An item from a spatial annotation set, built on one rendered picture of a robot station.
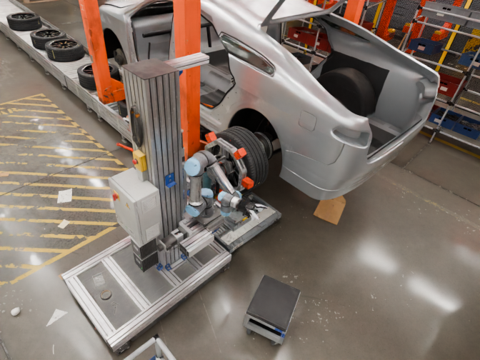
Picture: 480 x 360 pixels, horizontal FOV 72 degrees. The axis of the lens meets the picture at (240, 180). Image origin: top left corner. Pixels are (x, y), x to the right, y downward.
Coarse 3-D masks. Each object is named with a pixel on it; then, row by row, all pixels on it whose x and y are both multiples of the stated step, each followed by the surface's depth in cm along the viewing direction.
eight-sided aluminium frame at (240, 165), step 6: (210, 144) 321; (222, 144) 306; (228, 144) 307; (210, 150) 333; (228, 150) 304; (234, 150) 301; (234, 156) 300; (240, 162) 305; (240, 168) 301; (240, 174) 304; (240, 180) 308; (240, 186) 312
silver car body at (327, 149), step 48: (144, 0) 406; (240, 0) 357; (288, 0) 388; (144, 48) 469; (240, 48) 314; (336, 48) 423; (384, 48) 375; (240, 96) 330; (288, 96) 286; (336, 96) 422; (384, 96) 402; (432, 96) 355; (288, 144) 308; (336, 144) 270; (384, 144) 323; (336, 192) 306
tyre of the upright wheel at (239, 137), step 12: (228, 132) 313; (240, 132) 313; (240, 144) 302; (252, 144) 307; (252, 156) 304; (264, 156) 312; (252, 168) 304; (264, 168) 315; (264, 180) 329; (240, 192) 331
